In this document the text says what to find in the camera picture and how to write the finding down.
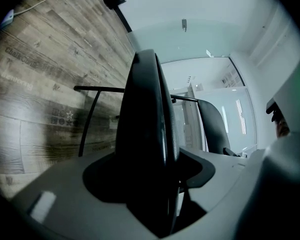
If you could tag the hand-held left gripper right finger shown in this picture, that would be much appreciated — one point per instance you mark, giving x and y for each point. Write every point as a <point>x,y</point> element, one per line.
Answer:
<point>222,179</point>

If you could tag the person's white printed t-shirt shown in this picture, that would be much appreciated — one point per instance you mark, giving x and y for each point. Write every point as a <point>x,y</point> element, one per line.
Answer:
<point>290,104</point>

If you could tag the black folding chair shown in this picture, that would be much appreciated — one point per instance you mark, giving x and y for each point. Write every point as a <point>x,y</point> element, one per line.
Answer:
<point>145,109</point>

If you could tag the white power strip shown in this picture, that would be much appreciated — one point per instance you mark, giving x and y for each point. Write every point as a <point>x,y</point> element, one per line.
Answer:
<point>7,18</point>

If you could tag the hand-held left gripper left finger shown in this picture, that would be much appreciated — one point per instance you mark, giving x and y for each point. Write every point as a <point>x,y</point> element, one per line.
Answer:
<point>72,189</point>

